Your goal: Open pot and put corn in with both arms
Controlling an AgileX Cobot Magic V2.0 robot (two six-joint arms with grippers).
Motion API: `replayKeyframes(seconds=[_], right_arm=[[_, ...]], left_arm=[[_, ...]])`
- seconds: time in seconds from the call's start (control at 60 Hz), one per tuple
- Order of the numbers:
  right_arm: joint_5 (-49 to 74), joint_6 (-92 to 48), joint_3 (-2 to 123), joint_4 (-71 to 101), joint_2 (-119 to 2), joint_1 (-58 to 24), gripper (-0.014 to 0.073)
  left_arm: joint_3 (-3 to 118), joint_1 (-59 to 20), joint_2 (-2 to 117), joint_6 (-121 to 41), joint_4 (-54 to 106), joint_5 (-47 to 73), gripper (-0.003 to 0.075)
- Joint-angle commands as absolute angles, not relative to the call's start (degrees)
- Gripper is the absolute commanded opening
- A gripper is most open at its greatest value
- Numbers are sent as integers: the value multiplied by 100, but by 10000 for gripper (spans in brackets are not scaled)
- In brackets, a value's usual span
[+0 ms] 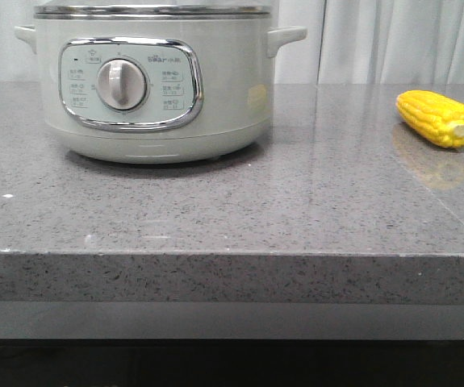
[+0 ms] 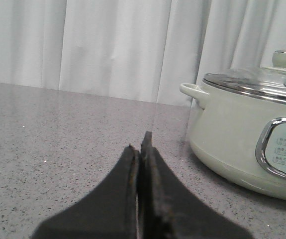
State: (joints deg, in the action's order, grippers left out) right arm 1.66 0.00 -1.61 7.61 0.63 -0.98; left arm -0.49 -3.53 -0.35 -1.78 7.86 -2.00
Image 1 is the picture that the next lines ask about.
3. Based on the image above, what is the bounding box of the yellow corn cob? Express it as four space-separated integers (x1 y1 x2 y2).
395 90 464 148

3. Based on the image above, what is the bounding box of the glass pot lid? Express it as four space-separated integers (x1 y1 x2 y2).
33 1 272 20

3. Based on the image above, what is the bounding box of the pale green electric cooking pot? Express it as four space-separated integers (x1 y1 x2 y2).
15 14 307 164

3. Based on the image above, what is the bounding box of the white curtain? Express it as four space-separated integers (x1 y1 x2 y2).
0 1 464 84

